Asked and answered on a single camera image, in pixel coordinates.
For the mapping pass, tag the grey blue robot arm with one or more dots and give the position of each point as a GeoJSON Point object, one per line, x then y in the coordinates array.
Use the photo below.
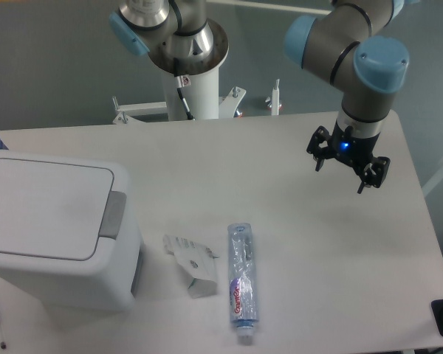
{"type": "Point", "coordinates": [346, 50]}

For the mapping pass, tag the white trash can lid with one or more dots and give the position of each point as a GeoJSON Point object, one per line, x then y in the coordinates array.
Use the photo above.
{"type": "Point", "coordinates": [51, 210]}

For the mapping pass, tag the crushed white paper carton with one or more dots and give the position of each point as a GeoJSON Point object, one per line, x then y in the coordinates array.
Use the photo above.
{"type": "Point", "coordinates": [197, 262]}

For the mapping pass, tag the clear plastic water bottle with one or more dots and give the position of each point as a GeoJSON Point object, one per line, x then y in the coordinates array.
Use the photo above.
{"type": "Point", "coordinates": [242, 282]}

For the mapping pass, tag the grey lid push button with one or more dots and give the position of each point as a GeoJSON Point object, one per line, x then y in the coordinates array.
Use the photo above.
{"type": "Point", "coordinates": [113, 215]}

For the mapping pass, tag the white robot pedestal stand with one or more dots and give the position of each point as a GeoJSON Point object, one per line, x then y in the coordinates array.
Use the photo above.
{"type": "Point", "coordinates": [197, 95]}

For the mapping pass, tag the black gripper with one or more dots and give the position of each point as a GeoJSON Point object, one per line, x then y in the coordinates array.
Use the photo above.
{"type": "Point", "coordinates": [353, 142]}

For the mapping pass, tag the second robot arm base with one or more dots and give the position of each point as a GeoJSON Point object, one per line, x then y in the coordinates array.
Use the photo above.
{"type": "Point", "coordinates": [178, 36]}

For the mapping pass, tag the white stand levelling foot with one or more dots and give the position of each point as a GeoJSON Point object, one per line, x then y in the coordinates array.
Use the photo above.
{"type": "Point", "coordinates": [273, 102]}

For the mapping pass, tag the white trash can body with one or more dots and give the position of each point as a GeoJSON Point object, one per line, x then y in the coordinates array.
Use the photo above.
{"type": "Point", "coordinates": [106, 280]}

